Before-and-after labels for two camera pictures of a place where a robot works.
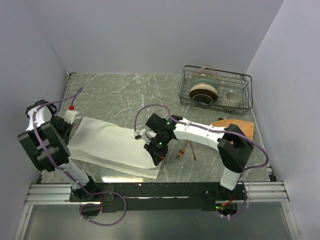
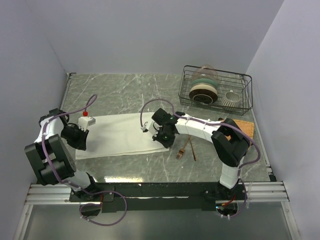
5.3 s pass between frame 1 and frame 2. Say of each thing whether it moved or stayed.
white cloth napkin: moved
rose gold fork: stayed
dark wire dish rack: stayed
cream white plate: stayed
